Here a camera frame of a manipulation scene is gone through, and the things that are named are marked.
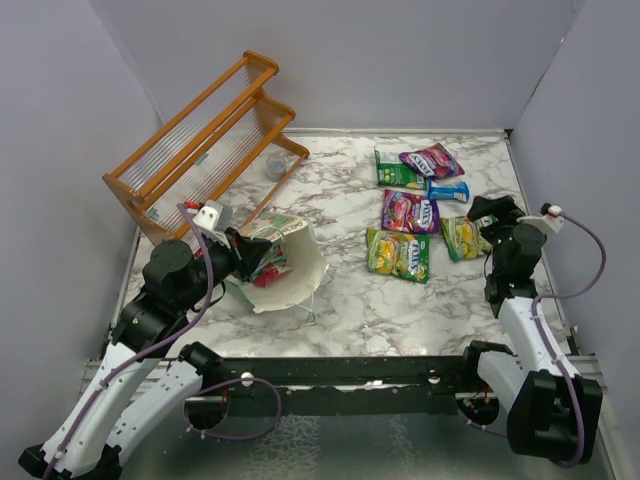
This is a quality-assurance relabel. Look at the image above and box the small clear plastic jar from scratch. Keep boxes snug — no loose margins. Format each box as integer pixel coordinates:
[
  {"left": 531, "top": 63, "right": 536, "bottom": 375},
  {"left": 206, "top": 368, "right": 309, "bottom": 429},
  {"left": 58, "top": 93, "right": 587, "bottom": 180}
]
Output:
[{"left": 265, "top": 154, "right": 287, "bottom": 182}]

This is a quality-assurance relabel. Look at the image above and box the purple berries candy bag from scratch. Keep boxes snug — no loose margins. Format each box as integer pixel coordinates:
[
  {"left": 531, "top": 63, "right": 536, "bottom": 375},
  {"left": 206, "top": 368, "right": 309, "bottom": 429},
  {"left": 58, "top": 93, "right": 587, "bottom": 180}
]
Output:
[{"left": 381, "top": 189, "right": 440, "bottom": 234}]

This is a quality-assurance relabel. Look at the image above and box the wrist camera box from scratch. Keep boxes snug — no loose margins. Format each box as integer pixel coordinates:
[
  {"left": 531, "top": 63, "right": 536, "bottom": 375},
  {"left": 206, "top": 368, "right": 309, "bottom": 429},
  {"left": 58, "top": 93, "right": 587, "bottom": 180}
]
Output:
[
  {"left": 516, "top": 203, "right": 565, "bottom": 235},
  {"left": 182, "top": 200, "right": 233, "bottom": 239}
]

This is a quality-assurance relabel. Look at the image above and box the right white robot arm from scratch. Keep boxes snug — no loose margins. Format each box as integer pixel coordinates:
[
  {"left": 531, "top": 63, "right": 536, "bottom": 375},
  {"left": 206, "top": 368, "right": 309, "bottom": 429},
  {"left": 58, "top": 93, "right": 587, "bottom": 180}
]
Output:
[{"left": 459, "top": 196, "right": 603, "bottom": 468}]

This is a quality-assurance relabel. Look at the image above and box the green printed paper bag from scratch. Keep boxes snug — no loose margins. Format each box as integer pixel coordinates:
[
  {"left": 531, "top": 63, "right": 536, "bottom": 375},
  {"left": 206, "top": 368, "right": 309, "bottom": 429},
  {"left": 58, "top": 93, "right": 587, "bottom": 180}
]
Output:
[{"left": 226, "top": 211, "right": 328, "bottom": 320}]

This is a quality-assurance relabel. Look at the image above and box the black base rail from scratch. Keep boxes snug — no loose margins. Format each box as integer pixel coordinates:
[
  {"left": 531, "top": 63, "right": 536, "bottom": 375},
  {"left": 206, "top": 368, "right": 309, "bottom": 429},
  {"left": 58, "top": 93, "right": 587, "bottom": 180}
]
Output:
[{"left": 179, "top": 340, "right": 521, "bottom": 416}]

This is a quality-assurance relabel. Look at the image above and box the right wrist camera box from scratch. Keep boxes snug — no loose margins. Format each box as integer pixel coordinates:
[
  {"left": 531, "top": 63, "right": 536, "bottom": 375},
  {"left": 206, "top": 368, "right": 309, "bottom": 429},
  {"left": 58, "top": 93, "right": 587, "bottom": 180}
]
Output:
[{"left": 516, "top": 203, "right": 565, "bottom": 235}]

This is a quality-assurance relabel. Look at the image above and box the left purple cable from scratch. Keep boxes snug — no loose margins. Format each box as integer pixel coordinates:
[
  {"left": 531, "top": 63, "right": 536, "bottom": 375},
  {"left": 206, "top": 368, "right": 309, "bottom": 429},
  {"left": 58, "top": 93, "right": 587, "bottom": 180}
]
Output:
[{"left": 39, "top": 202, "right": 281, "bottom": 480}]

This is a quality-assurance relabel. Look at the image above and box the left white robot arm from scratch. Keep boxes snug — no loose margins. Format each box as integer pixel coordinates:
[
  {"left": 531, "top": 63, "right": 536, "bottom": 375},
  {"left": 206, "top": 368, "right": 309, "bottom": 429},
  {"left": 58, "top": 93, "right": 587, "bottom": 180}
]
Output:
[{"left": 18, "top": 228, "right": 272, "bottom": 479}]

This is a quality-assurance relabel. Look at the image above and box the orange wooden shelf rack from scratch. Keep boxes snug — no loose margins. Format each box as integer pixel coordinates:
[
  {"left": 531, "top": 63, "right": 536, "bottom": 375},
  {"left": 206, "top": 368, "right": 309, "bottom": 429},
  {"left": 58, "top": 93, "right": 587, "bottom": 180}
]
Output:
[{"left": 103, "top": 50, "right": 309, "bottom": 245}]

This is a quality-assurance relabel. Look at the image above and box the blue white snack packet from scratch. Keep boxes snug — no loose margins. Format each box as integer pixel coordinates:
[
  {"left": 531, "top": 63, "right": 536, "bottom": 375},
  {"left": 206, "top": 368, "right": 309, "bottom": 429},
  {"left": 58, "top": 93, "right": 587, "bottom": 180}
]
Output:
[{"left": 427, "top": 180, "right": 471, "bottom": 203}]

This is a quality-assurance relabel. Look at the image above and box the red snack packet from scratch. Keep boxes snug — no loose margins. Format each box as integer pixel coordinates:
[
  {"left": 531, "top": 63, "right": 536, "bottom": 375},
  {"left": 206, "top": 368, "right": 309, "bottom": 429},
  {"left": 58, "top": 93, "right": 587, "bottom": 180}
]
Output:
[{"left": 251, "top": 263, "right": 291, "bottom": 288}]

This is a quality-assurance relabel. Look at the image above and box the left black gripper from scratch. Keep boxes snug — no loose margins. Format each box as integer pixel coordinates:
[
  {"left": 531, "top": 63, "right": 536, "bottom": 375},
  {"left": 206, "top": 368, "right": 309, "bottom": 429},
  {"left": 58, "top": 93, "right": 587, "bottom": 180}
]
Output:
[{"left": 179, "top": 225, "right": 274, "bottom": 312}]

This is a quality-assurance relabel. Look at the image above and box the purple pink candy bag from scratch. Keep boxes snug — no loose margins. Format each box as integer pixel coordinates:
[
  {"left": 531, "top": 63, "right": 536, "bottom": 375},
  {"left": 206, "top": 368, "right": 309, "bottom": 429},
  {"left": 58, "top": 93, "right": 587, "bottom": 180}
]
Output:
[{"left": 398, "top": 143, "right": 465, "bottom": 180}]

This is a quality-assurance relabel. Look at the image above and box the green lemon snack packet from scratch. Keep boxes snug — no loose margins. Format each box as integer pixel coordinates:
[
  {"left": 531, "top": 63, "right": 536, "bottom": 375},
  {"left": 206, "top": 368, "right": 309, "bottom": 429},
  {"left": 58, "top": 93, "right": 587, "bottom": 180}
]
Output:
[{"left": 440, "top": 215, "right": 496, "bottom": 262}]

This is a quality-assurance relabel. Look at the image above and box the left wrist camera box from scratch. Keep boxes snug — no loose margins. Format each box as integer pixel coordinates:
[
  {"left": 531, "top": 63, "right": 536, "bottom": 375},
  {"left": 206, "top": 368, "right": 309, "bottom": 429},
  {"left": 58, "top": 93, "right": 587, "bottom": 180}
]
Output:
[{"left": 182, "top": 200, "right": 233, "bottom": 239}]

